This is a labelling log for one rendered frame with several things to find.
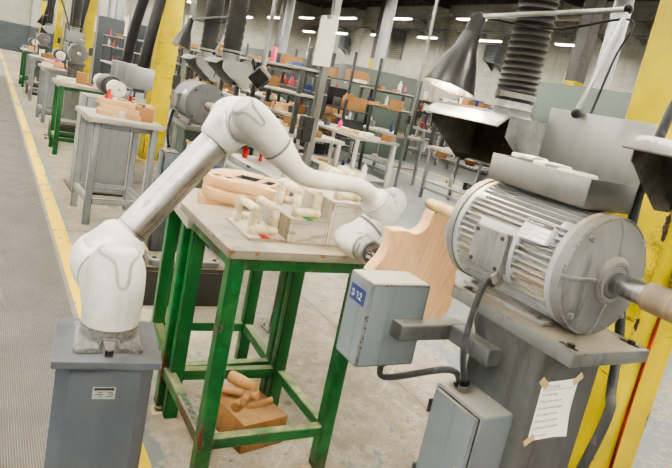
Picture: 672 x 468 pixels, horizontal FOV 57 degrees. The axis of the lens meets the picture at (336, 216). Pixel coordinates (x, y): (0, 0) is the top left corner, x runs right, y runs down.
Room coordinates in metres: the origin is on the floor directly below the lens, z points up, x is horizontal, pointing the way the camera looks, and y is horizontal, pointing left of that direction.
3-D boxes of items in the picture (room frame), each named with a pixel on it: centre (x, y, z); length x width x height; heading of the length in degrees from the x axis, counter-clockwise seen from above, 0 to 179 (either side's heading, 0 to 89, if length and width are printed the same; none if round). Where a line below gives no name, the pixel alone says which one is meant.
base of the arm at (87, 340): (1.59, 0.55, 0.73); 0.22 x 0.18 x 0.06; 24
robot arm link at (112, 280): (1.62, 0.56, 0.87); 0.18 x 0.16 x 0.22; 35
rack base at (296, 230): (2.34, 0.15, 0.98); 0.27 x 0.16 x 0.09; 30
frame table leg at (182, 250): (2.47, 0.58, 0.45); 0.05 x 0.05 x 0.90; 31
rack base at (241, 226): (2.26, 0.29, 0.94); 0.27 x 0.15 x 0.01; 30
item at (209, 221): (2.36, 0.23, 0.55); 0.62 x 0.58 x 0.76; 31
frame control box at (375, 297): (1.32, -0.21, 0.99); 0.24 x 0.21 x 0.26; 31
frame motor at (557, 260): (1.37, -0.46, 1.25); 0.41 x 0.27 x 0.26; 31
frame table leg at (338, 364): (2.26, -0.13, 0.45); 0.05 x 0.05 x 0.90; 31
